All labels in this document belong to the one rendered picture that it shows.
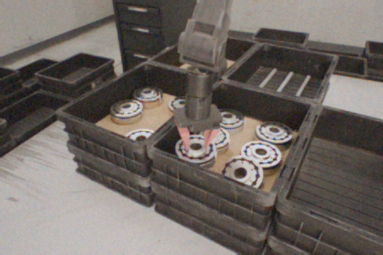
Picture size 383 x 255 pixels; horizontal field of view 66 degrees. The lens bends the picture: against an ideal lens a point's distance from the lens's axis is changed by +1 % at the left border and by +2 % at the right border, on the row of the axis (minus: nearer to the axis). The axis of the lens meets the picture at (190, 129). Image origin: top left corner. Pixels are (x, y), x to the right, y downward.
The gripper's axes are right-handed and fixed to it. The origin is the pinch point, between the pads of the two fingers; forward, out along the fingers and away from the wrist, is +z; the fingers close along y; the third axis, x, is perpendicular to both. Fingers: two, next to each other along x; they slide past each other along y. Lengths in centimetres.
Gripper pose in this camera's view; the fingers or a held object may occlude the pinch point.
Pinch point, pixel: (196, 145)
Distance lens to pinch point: 70.2
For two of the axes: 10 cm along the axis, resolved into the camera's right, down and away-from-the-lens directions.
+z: -0.3, 8.2, 5.7
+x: 2.5, 5.6, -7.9
